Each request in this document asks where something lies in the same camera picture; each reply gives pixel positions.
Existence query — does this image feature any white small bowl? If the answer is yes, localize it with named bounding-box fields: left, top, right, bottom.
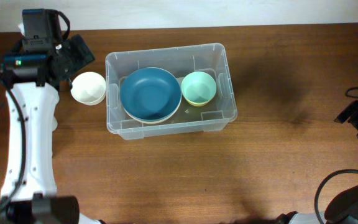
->
left=70, top=72, right=107, bottom=106

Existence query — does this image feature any dark blue large bowl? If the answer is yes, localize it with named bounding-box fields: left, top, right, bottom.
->
left=120, top=67, right=181, bottom=120

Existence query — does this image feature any cream large bowl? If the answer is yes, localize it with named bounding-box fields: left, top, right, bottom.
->
left=124, top=105, right=180, bottom=124

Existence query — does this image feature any mint green small bowl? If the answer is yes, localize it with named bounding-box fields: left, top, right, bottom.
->
left=181, top=72, right=217, bottom=103

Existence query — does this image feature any yellow small bowl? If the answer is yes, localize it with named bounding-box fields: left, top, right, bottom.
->
left=185, top=98, right=211, bottom=107

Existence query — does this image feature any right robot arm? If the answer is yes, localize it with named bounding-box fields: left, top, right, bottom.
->
left=274, top=100, right=358, bottom=224

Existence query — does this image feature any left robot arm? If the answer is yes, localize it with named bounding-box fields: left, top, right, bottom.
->
left=0, top=9, right=94, bottom=224

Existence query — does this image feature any clear plastic storage bin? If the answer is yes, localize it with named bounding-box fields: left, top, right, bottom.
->
left=105, top=43, right=238, bottom=140

